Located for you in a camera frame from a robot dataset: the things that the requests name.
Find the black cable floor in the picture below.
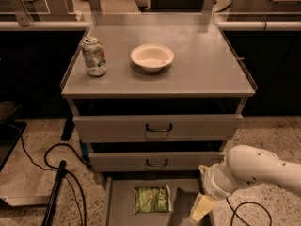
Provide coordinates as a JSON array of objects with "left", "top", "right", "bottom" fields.
[
  {"left": 225, "top": 198, "right": 273, "bottom": 226},
  {"left": 8, "top": 124, "right": 94, "bottom": 226}
]

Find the white horizontal rail pipe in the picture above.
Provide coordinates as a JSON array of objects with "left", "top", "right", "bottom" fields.
[{"left": 0, "top": 20, "right": 301, "bottom": 32}]

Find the green jalapeno chip bag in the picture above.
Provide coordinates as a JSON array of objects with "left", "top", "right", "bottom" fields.
[{"left": 133, "top": 185, "right": 171, "bottom": 214}]

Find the dark equipment at left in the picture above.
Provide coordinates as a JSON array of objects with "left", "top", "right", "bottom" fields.
[{"left": 0, "top": 101, "right": 26, "bottom": 171}]

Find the black cable left floor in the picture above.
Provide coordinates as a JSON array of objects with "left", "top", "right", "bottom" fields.
[{"left": 8, "top": 124, "right": 94, "bottom": 226}]

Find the black cable right floor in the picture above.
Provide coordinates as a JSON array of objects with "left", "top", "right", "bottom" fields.
[{"left": 225, "top": 198, "right": 273, "bottom": 226}]

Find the bottom open grey drawer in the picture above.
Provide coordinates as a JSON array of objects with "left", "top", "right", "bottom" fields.
[{"left": 103, "top": 171, "right": 215, "bottom": 226}]

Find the black bar on floor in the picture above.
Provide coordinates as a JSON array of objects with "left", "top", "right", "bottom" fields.
[{"left": 42, "top": 161, "right": 66, "bottom": 226}]

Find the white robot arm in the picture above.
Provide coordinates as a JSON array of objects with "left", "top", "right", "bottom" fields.
[{"left": 189, "top": 145, "right": 301, "bottom": 223}]

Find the middle grey drawer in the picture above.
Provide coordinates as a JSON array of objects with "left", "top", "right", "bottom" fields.
[{"left": 89, "top": 152, "right": 224, "bottom": 172}]

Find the top grey drawer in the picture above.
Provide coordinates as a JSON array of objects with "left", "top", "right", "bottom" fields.
[{"left": 73, "top": 114, "right": 242, "bottom": 143}]

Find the crushed soda can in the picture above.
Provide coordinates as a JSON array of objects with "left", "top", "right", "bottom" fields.
[{"left": 81, "top": 36, "right": 107, "bottom": 77}]

